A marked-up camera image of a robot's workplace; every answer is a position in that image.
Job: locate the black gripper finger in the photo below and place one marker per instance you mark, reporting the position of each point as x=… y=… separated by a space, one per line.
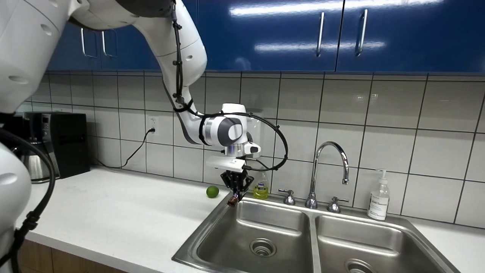
x=241 y=195
x=233 y=193

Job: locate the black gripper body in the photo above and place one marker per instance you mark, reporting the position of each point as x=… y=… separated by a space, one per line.
x=236 y=181

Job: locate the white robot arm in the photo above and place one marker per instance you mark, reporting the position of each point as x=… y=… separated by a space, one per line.
x=115 y=36

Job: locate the stainless steel double sink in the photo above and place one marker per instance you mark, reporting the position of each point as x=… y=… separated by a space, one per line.
x=270 y=237

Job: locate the green dish soap bottle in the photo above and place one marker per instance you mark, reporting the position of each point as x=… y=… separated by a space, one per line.
x=261 y=186

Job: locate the green lime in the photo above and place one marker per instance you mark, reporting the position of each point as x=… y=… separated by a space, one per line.
x=212 y=192

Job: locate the clear pump sanitizer bottle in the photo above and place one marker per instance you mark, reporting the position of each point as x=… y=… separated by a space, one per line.
x=379 y=199

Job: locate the blue upper cabinets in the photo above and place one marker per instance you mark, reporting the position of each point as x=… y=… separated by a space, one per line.
x=391 y=37

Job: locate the black coffee maker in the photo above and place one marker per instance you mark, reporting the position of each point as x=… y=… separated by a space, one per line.
x=61 y=136

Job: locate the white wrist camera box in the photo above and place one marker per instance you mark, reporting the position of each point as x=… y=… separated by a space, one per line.
x=229 y=164

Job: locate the white wall outlet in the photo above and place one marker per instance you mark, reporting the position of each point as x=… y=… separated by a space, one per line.
x=152 y=125

